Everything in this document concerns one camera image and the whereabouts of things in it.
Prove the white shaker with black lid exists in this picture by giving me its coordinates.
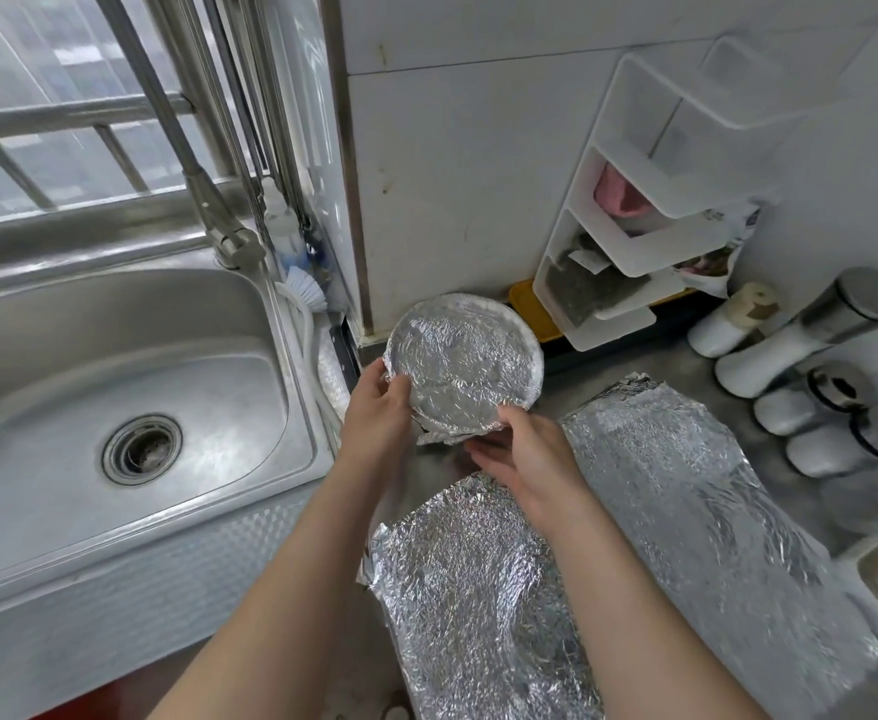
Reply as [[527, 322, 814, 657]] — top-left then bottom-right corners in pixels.
[[784, 404, 878, 480], [752, 362, 873, 438]]

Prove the metal window railing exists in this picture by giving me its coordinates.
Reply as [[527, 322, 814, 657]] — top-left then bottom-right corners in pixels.
[[0, 89, 201, 226]]

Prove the white dish brush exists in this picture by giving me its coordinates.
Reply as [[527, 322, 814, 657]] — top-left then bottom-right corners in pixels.
[[259, 179, 328, 316]]

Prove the person's right forearm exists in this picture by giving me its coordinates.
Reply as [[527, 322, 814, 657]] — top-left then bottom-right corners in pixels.
[[536, 494, 771, 720]]

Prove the colourful snack packet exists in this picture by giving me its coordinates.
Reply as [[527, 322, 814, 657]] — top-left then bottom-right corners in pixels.
[[679, 202, 763, 301]]

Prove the red kitchen cabinet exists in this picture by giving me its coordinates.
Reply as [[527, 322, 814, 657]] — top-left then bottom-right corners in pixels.
[[34, 652, 186, 720]]

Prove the steel faucet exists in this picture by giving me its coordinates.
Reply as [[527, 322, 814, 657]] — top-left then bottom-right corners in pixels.
[[86, 0, 268, 271]]

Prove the person's right hand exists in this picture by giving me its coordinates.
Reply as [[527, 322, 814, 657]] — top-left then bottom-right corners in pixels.
[[463, 404, 591, 526]]

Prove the white corner shelf rack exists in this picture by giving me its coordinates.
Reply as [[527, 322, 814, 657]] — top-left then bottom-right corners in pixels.
[[532, 37, 846, 354]]

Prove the foil-covered bowl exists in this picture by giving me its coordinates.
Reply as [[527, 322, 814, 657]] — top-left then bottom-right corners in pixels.
[[383, 292, 547, 447]]

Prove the stack of aluminium foil sheets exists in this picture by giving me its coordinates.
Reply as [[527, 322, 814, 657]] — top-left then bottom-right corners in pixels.
[[356, 371, 878, 720]]

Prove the person's left hand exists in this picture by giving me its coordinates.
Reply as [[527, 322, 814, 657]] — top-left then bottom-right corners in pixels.
[[340, 356, 415, 481]]

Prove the person's left forearm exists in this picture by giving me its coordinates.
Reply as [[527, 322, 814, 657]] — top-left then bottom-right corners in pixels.
[[146, 457, 396, 720]]

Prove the stainless steel sink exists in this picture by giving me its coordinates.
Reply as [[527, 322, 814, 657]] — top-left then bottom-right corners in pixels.
[[0, 239, 336, 720]]

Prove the small white tan-capped bottle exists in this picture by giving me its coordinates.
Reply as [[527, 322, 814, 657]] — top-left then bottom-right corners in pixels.
[[688, 280, 781, 360]]

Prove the tall white steel-capped bottle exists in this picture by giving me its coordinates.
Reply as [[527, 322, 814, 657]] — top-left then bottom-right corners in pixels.
[[713, 265, 878, 400]]

